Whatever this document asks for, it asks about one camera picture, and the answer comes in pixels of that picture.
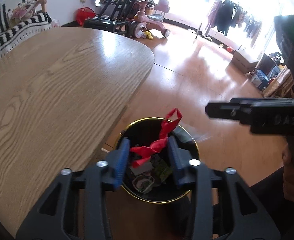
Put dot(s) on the red ribbon strip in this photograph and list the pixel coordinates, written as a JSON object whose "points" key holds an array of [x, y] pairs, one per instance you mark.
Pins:
{"points": [[170, 122]]}

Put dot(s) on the pink kids tricycle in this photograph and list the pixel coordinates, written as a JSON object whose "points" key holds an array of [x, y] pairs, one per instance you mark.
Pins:
{"points": [[142, 23]]}

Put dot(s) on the striped blanket sofa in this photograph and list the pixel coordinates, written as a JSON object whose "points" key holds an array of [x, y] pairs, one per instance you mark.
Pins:
{"points": [[13, 33]]}

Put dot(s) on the black wooden chair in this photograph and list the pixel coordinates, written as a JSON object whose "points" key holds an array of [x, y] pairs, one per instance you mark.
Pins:
{"points": [[113, 17]]}

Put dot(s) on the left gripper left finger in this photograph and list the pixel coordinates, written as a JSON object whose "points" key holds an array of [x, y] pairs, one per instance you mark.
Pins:
{"points": [[54, 215]]}

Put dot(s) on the yellow-green snack bag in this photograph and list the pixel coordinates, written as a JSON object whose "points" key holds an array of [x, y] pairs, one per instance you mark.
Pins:
{"points": [[160, 169]]}

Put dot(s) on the crushed white paper bowl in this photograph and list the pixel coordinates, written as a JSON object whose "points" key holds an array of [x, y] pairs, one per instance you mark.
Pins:
{"points": [[143, 183]]}

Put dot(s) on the hanging clothes rack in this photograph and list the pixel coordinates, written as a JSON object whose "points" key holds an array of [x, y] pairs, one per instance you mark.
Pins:
{"points": [[229, 25]]}

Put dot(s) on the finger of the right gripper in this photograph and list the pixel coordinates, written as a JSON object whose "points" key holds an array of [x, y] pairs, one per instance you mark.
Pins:
{"points": [[235, 100], [223, 110]]}

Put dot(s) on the red plastic bag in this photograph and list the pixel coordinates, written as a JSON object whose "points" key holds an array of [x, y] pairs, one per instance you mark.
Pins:
{"points": [[84, 14]]}

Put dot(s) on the cardboard box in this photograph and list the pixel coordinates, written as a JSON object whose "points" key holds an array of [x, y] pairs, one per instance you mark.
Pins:
{"points": [[243, 61]]}

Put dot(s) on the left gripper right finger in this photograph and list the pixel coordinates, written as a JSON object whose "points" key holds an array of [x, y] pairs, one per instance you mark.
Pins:
{"points": [[223, 204]]}

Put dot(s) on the person right hand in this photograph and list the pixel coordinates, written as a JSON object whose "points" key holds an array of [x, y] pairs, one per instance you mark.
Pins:
{"points": [[288, 175]]}

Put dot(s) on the black round trash bin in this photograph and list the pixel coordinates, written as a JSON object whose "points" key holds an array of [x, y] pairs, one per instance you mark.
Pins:
{"points": [[143, 132]]}

